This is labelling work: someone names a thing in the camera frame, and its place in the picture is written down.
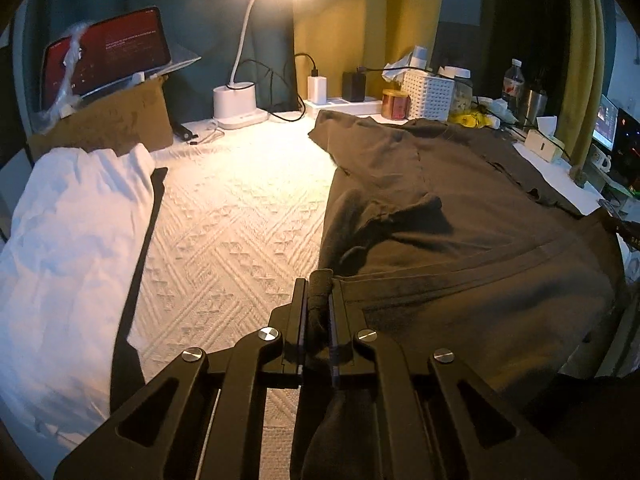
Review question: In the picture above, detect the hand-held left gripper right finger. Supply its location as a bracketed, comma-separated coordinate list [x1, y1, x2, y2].
[327, 280, 586, 480]

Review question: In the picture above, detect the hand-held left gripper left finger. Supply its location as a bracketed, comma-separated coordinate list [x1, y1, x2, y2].
[54, 278, 308, 480]

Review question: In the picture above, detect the dark olive t-shirt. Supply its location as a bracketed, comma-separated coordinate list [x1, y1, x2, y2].
[300, 109, 631, 480]

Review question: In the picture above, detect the white paper sheet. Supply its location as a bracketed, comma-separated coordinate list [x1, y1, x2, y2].
[512, 145, 603, 216]

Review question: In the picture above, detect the dark computer case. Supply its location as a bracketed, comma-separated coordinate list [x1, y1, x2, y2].
[614, 107, 640, 186]

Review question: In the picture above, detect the computer monitor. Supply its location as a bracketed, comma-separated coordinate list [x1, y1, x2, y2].
[592, 94, 621, 153]

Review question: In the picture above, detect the tissue box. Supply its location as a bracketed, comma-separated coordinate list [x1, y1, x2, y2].
[525, 116, 566, 163]

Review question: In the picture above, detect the white textured table cover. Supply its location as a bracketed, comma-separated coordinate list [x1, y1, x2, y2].
[110, 105, 621, 480]

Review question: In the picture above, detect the steel tumbler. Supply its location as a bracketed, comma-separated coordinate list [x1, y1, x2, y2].
[520, 87, 548, 128]

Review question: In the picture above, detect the crumpled white wrapper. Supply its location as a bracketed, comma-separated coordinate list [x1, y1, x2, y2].
[480, 97, 521, 126]

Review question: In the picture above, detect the yellow curtain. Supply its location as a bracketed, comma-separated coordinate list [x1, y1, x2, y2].
[562, 0, 608, 171]

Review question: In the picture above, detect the plastic water bottle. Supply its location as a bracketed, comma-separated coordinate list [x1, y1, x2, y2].
[501, 58, 525, 111]

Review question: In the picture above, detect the yellow snack packet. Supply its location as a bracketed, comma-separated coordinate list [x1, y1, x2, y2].
[447, 110, 496, 128]

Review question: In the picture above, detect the white power strip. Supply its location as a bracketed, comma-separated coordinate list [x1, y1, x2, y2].
[304, 96, 386, 120]

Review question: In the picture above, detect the white desk lamp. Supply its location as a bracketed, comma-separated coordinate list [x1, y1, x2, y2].
[212, 0, 311, 131]

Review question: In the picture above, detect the copper red can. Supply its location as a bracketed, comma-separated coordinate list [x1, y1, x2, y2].
[382, 89, 412, 121]

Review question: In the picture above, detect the glass jar with white lid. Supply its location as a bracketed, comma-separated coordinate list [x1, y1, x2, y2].
[440, 66, 473, 111]

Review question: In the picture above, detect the black tablet stand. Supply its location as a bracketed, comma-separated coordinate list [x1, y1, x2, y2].
[164, 99, 196, 143]

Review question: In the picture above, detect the black charger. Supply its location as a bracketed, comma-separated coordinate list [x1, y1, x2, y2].
[342, 71, 367, 102]

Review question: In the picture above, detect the white plastic basket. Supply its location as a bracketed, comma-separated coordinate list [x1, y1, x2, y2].
[401, 69, 457, 122]

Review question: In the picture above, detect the white cloth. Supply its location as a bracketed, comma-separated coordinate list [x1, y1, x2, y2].
[0, 145, 156, 441]

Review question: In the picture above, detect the white tissue paper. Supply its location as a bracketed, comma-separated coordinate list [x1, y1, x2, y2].
[382, 57, 418, 83]

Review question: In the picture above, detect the brown cardboard box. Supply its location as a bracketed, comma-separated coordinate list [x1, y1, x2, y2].
[27, 77, 176, 158]

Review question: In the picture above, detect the clear plastic bag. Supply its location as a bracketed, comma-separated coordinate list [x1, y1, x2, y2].
[32, 22, 96, 133]

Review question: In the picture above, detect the black strap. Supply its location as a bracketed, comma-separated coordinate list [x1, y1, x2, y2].
[109, 167, 169, 418]

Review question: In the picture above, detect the white cable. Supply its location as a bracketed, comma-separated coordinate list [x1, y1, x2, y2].
[187, 120, 226, 146]

